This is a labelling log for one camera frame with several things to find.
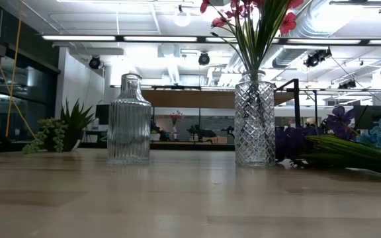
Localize ribbed clear glass vase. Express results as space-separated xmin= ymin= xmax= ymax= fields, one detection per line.
xmin=106 ymin=73 xmax=152 ymax=165

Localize red artificial flower bunch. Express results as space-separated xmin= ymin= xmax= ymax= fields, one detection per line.
xmin=199 ymin=0 xmax=306 ymax=110

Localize pink flowers in vase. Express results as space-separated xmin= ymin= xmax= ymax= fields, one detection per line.
xmin=169 ymin=110 xmax=185 ymax=141

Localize yellow cable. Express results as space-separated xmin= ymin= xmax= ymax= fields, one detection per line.
xmin=0 ymin=0 xmax=38 ymax=139

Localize dark computer monitor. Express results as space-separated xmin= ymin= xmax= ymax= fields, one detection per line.
xmin=354 ymin=104 xmax=381 ymax=130
xmin=95 ymin=104 xmax=110 ymax=126

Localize potted green succulent plant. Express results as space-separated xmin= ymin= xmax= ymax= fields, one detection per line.
xmin=21 ymin=98 xmax=96 ymax=155

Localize purple artificial flower bunch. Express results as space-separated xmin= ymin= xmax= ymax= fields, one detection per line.
xmin=275 ymin=104 xmax=381 ymax=177

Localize wooden shelf with black legs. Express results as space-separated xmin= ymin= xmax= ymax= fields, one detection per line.
xmin=140 ymin=85 xmax=296 ymax=146

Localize round white ceiling lamp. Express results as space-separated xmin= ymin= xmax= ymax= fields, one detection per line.
xmin=173 ymin=5 xmax=191 ymax=28

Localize diamond-pattern clear glass vase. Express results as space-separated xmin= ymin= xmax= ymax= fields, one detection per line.
xmin=233 ymin=69 xmax=276 ymax=168

